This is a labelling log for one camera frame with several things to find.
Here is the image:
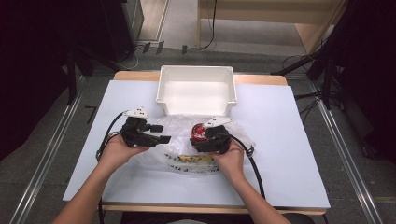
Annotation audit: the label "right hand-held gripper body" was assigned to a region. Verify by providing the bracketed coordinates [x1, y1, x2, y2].
[194, 116, 233, 155]

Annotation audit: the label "black metal stand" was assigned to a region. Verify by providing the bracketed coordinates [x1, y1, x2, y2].
[64, 46, 95, 105]

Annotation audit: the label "white plastic bin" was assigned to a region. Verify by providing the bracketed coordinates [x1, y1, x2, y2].
[156, 64, 238, 117]

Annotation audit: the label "light wooden shelf unit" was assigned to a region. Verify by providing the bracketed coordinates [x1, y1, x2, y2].
[196, 0, 347, 56]

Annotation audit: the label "white table mat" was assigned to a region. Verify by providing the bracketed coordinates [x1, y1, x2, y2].
[62, 79, 331, 209]

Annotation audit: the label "translucent white plastic bag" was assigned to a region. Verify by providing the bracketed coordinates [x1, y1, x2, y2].
[135, 113, 257, 177]

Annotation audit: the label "black floor cables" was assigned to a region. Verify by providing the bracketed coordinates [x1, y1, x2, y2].
[281, 54, 323, 123]

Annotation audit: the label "metal floor rail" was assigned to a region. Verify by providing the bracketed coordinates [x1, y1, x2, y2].
[307, 77, 386, 224]
[8, 74, 86, 224]

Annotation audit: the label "white floor cable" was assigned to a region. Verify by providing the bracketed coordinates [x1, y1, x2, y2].
[123, 46, 140, 71]

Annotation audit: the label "black hanging cable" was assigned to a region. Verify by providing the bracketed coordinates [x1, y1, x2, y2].
[200, 0, 219, 50]

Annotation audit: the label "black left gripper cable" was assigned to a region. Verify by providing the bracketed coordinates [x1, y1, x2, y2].
[95, 110, 129, 224]

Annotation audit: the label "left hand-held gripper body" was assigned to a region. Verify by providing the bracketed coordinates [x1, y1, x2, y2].
[120, 106, 157, 148]

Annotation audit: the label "person's left hand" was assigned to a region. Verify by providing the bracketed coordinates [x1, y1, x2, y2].
[97, 133, 151, 175]

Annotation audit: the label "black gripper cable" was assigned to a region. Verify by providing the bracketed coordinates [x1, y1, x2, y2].
[95, 110, 129, 224]
[229, 134, 266, 200]

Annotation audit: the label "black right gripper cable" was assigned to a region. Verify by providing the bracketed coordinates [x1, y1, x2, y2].
[229, 134, 266, 200]

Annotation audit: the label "person's dark clothing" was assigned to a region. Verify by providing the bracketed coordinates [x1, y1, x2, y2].
[120, 212, 257, 224]

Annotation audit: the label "wooden table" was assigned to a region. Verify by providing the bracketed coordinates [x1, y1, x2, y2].
[99, 70, 328, 217]

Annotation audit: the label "red round object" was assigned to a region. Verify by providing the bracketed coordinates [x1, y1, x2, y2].
[191, 122, 207, 142]

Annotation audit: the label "dark cabinet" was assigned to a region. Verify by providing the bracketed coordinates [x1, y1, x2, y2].
[102, 0, 145, 62]

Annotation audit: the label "person's right hand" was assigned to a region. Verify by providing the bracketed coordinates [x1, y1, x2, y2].
[207, 141, 247, 185]

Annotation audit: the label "black tripod stand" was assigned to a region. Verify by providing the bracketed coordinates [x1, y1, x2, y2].
[270, 0, 347, 110]

